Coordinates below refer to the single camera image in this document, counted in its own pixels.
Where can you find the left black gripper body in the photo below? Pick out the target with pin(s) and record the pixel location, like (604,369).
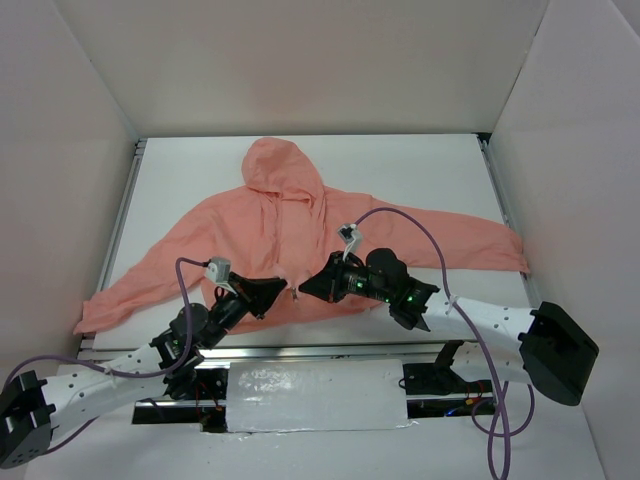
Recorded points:
(245,293)

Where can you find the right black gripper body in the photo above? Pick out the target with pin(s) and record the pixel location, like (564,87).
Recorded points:
(335,278)

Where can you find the salmon pink hooded jacket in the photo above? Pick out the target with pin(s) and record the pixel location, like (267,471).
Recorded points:
(283,222)

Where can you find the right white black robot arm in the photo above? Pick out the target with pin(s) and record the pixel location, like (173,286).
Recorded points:
(550,351)

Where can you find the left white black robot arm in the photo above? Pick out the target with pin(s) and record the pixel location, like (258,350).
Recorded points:
(38,411)

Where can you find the white foil covered panel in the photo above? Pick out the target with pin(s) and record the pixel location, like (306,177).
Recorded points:
(332,395)

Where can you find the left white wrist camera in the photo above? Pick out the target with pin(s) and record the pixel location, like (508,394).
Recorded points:
(218,270)

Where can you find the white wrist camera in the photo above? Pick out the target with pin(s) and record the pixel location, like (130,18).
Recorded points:
(218,270)
(351,236)

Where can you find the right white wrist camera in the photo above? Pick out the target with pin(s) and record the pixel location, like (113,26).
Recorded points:
(351,236)

